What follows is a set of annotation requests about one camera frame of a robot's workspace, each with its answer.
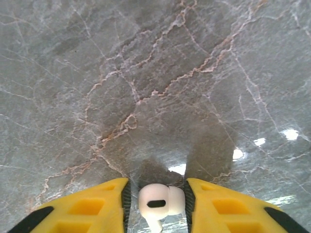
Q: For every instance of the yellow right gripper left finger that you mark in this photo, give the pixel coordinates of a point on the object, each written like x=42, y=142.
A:
x=85, y=211

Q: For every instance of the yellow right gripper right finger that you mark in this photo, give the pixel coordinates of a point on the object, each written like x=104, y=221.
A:
x=226, y=211

